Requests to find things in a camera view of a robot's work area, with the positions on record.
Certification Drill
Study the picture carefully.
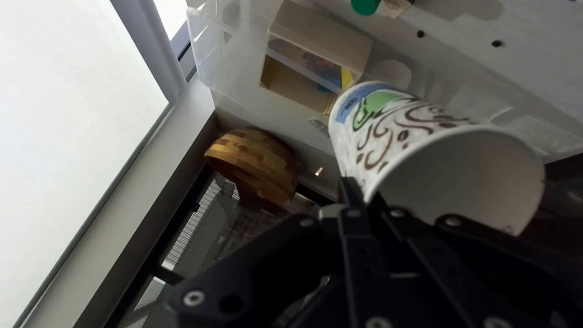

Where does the wooden bowl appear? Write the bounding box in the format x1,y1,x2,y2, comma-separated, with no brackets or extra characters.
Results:
204,127,297,207

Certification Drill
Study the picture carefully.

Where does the clear plastic container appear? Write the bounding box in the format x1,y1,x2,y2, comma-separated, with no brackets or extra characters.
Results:
185,0,373,140

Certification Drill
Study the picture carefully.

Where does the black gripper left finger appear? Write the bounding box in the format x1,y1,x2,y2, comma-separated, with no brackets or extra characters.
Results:
165,178,390,328

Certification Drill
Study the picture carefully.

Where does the patterned paper coffee cup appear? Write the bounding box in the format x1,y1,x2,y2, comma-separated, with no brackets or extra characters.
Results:
328,80,544,235

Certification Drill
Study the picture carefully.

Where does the green bottle cap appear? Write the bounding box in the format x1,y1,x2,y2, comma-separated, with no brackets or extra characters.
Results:
349,0,380,16

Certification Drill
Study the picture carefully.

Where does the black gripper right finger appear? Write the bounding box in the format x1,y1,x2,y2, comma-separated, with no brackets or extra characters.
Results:
371,195,583,328

